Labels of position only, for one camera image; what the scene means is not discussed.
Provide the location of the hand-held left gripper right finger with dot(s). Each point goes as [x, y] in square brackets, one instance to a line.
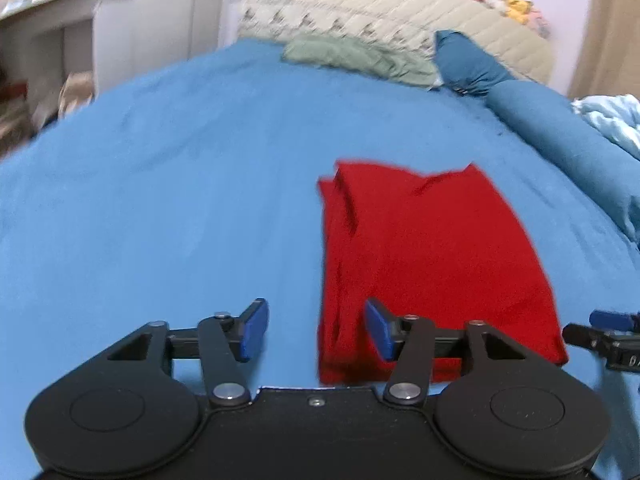
[380, 330]

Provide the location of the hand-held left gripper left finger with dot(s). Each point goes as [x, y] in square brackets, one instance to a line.
[252, 332]

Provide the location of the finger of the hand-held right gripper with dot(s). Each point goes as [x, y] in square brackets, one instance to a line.
[582, 336]
[611, 318]

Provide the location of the red knit sweater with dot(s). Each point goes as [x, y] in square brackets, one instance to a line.
[435, 260]

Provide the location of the long blue bolster pillow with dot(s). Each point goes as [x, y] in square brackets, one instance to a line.
[565, 135]

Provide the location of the light blue blanket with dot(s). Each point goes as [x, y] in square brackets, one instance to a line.
[617, 120]

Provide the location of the green pillow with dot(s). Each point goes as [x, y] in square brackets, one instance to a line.
[360, 57]

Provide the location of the dark blue pillow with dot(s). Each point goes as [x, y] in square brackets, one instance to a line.
[467, 62]

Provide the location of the beige curtain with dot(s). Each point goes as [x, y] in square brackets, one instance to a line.
[610, 25]

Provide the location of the white bag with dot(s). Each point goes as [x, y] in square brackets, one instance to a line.
[76, 94]

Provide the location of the pale pink plush toy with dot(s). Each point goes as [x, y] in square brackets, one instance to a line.
[540, 24]

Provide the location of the beige quilted headboard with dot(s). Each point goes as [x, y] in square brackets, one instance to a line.
[400, 5]

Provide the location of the yellow plush toy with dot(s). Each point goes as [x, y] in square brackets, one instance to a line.
[517, 6]

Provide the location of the white and grey wardrobe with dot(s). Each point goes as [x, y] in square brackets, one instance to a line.
[165, 15]

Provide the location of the white desk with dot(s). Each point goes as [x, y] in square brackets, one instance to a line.
[55, 20]

